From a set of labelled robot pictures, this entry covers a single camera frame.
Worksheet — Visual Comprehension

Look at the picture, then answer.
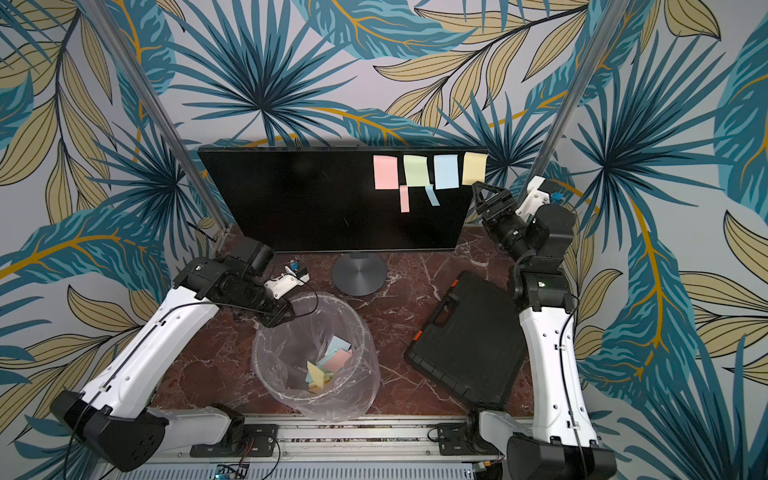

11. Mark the large yellow sticky note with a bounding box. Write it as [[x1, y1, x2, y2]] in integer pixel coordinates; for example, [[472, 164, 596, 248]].
[[462, 152, 488, 186]]

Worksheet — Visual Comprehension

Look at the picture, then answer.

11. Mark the small blue sticky strip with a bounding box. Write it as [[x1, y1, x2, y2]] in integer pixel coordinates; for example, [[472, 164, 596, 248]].
[[425, 185, 440, 207]]

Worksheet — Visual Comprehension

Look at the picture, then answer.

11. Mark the large blue sticky note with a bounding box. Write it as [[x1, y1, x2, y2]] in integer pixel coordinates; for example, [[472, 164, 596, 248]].
[[433, 154, 459, 190]]

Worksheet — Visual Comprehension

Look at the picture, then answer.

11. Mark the large green sticky note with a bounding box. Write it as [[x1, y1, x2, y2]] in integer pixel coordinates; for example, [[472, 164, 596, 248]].
[[403, 154, 431, 187]]

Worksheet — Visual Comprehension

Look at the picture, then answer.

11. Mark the large pink sticky note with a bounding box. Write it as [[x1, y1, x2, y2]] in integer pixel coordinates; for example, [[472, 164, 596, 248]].
[[373, 155, 399, 190]]

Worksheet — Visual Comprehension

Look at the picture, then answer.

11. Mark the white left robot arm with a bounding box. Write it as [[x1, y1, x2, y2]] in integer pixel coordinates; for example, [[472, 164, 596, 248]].
[[51, 238, 309, 472]]

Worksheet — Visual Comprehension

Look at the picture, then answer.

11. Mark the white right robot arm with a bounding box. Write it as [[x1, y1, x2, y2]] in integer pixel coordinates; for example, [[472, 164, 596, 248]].
[[472, 176, 617, 479]]

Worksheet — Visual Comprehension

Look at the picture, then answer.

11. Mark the small pink sticky strip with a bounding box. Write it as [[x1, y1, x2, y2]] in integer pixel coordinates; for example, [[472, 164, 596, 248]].
[[399, 185, 410, 213]]

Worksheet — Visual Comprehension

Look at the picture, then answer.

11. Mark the black computer monitor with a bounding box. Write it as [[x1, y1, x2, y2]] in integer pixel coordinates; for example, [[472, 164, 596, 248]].
[[197, 146, 472, 253]]

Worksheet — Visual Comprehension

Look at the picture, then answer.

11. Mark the pile of discarded sticky notes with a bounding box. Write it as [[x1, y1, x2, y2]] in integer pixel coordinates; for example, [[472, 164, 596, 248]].
[[305, 336, 353, 394]]

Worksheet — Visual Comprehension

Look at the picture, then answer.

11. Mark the grey round monitor stand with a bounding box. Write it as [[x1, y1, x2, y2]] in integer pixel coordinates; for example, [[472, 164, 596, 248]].
[[331, 253, 387, 297]]

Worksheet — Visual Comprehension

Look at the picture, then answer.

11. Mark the clear plastic lined waste bin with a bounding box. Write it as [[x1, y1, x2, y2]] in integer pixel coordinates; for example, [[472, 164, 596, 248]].
[[252, 292, 381, 423]]

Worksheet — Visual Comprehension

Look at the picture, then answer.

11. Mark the black plastic tool case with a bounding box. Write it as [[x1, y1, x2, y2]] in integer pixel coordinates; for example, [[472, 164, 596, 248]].
[[404, 271, 527, 410]]

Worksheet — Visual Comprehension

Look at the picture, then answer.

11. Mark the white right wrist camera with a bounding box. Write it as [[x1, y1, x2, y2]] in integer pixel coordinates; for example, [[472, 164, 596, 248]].
[[516, 176, 564, 222]]

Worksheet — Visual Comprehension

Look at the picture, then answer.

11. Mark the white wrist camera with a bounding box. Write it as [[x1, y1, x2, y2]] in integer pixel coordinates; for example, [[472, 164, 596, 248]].
[[516, 176, 564, 222], [264, 260, 310, 300]]

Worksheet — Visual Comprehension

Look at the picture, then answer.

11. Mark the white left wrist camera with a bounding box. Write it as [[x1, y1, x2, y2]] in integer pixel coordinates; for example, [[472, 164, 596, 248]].
[[264, 260, 310, 300]]

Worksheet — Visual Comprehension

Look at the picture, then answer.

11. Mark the left aluminium frame post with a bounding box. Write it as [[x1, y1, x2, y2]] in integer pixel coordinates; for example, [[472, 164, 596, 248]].
[[80, 0, 230, 231]]

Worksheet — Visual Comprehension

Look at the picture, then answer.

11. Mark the aluminium frame post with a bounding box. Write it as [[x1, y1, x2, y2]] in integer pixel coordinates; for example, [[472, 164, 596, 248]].
[[526, 0, 629, 184], [80, 0, 230, 231]]

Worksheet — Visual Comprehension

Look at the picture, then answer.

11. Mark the right aluminium frame post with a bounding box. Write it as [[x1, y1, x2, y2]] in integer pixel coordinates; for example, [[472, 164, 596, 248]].
[[526, 0, 629, 184]]

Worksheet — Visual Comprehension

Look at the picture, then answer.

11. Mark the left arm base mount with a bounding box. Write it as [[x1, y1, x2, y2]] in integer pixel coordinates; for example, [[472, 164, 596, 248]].
[[190, 424, 279, 458]]

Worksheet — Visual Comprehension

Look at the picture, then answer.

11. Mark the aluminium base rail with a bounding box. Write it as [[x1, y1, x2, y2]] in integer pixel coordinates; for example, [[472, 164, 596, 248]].
[[89, 413, 601, 480]]

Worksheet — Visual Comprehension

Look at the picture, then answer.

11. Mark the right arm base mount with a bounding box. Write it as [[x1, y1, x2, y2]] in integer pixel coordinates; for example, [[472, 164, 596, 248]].
[[427, 423, 499, 456]]

